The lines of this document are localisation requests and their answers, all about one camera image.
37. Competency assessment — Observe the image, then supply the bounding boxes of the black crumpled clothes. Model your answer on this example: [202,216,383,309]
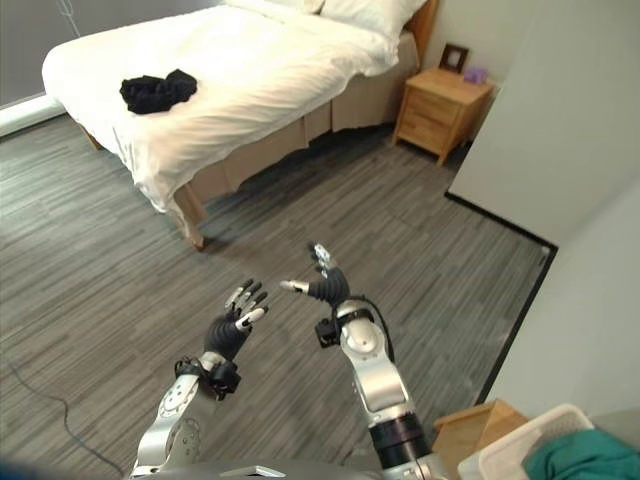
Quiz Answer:
[119,68,199,116]

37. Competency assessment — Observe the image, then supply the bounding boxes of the wooden stool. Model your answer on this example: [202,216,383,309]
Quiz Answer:
[432,398,530,480]

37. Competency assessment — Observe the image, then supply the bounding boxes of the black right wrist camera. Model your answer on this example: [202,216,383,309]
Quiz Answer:
[314,317,342,349]

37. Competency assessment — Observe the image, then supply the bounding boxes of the white plastic laundry basket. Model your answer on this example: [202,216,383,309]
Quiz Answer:
[457,402,597,480]

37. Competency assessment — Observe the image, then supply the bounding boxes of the white hanging cord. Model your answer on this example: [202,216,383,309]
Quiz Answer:
[57,0,83,37]

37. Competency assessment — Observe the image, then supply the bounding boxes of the teal green cloth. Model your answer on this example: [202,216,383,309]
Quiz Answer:
[521,428,640,480]

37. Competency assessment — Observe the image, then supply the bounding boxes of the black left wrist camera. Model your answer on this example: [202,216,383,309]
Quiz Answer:
[199,359,242,401]

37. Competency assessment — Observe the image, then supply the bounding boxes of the silver robot torso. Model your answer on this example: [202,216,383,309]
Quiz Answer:
[128,460,386,480]

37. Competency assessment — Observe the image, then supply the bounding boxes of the blue floor cable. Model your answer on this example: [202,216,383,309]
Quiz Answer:
[6,360,124,476]

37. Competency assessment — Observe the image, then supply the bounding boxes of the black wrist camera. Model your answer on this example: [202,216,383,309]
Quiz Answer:
[199,359,242,401]
[314,317,342,349]

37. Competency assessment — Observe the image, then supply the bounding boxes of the wooden nightstand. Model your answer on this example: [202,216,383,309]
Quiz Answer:
[392,67,496,167]

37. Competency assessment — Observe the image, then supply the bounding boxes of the dark picture frame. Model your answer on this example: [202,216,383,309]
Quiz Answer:
[438,42,471,75]

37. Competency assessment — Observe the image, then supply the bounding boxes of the white duvet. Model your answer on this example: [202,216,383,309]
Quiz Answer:
[41,0,401,214]

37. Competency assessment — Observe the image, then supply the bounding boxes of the wooden bed with beige skirt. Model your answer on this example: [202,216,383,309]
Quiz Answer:
[79,0,441,252]

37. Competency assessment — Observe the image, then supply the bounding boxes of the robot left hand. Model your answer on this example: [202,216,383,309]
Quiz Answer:
[203,278,270,362]

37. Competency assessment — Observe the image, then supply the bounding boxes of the white pillow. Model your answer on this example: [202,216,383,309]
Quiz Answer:
[223,0,326,16]
[319,0,430,42]

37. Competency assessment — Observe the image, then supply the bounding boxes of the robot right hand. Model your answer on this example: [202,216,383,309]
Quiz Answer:
[279,242,352,305]

